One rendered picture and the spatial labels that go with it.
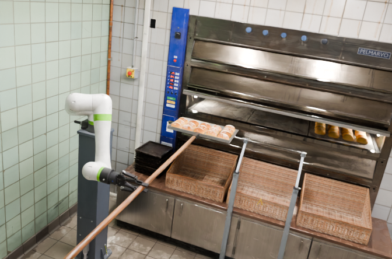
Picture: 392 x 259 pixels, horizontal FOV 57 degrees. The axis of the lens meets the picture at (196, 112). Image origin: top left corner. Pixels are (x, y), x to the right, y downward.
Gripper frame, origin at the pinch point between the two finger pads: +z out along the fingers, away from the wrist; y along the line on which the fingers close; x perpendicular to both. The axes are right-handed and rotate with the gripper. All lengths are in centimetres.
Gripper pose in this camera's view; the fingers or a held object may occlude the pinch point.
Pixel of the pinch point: (142, 186)
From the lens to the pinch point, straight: 216.2
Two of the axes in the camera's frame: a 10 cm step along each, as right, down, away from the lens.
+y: -1.2, 9.4, 3.1
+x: -3.3, 2.6, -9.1
